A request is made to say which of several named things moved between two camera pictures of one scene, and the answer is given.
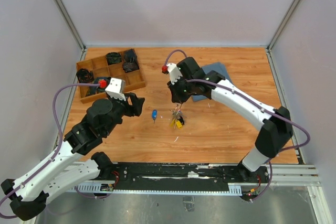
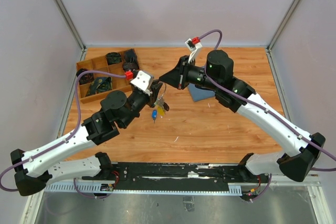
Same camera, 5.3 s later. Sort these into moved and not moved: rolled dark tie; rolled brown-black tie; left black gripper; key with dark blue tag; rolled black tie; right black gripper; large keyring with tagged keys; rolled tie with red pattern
Moved: left black gripper; right black gripper; large keyring with tagged keys
Not moved: rolled tie with red pattern; rolled brown-black tie; key with dark blue tag; rolled black tie; rolled dark tie
